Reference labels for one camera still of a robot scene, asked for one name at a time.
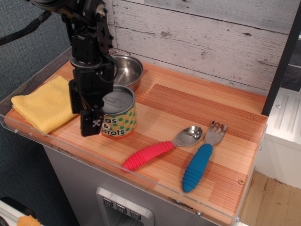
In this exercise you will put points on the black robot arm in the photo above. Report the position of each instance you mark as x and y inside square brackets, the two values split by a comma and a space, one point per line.
[87, 27]

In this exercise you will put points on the white toy sink unit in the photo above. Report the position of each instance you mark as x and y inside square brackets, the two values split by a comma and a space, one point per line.
[279, 155]

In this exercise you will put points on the clear acrylic guard rail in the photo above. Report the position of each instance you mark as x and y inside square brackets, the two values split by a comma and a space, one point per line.
[186, 81]

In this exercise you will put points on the silver dispenser button panel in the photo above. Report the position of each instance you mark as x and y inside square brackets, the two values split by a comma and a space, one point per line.
[119, 211]

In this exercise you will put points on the grey toy fridge cabinet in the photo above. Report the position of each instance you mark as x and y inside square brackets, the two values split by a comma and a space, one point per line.
[80, 180]

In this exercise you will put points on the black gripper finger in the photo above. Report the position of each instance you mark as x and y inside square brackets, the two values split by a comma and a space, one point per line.
[91, 122]
[75, 98]

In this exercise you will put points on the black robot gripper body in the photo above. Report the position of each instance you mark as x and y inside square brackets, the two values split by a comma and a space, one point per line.
[94, 80]

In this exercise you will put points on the spoon with pink handle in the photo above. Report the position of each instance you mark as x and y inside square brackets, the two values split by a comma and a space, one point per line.
[186, 138]

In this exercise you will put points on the orange object at corner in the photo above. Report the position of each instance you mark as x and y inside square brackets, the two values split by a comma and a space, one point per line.
[28, 221]

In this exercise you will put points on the black right vertical post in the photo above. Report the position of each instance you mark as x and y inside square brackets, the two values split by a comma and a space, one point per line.
[283, 63]

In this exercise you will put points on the yellow folded cloth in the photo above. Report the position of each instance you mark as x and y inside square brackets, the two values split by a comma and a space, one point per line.
[47, 108]

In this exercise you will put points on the stainless steel pot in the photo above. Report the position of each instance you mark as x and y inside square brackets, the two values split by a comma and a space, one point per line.
[130, 70]

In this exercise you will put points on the peas and carrots toy can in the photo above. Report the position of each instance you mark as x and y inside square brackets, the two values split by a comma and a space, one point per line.
[120, 117]

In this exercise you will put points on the fork with blue handle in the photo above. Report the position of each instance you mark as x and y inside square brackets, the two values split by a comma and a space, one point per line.
[196, 168]

